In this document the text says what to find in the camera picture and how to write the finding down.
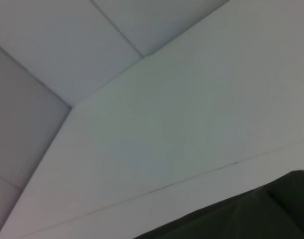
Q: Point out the dark green t-shirt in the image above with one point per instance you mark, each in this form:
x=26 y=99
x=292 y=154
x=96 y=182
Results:
x=241 y=216

